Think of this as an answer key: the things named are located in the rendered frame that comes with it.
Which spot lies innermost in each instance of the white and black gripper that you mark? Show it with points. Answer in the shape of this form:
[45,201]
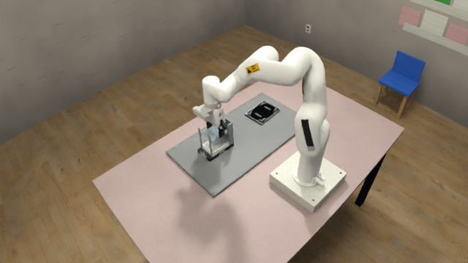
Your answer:
[217,119]

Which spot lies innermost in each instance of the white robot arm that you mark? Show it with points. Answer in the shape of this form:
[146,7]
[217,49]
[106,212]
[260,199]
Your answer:
[311,128]

